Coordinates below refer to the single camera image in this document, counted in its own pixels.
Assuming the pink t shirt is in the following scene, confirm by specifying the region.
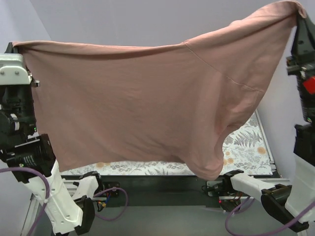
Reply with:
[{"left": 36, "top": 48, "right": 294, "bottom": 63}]
[{"left": 13, "top": 0, "right": 307, "bottom": 180}]

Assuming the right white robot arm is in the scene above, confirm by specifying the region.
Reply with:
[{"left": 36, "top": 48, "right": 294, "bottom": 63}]
[{"left": 207, "top": 14, "right": 315, "bottom": 233}]

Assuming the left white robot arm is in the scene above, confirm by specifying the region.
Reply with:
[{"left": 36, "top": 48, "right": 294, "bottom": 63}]
[{"left": 0, "top": 43, "right": 105, "bottom": 236}]

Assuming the floral table mat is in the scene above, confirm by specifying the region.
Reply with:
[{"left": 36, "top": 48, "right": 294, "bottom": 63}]
[{"left": 62, "top": 112, "right": 276, "bottom": 176}]

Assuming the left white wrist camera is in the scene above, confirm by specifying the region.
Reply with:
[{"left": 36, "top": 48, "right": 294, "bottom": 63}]
[{"left": 0, "top": 53, "right": 40, "bottom": 88}]

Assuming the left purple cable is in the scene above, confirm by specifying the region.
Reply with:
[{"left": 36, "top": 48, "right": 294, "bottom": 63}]
[{"left": 0, "top": 167, "right": 129, "bottom": 236}]

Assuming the purple cable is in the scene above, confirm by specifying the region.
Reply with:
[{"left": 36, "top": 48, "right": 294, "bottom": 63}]
[
  {"left": 225, "top": 198, "right": 315, "bottom": 236},
  {"left": 0, "top": 167, "right": 129, "bottom": 236}
]

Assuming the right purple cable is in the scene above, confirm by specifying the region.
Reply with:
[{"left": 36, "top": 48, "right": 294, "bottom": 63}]
[{"left": 225, "top": 198, "right": 315, "bottom": 236}]

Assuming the aluminium frame rail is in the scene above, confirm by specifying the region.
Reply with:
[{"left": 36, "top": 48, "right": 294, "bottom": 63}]
[{"left": 21, "top": 174, "right": 290, "bottom": 236}]

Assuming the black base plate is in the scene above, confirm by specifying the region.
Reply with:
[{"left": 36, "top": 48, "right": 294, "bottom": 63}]
[{"left": 101, "top": 176, "right": 220, "bottom": 207}]

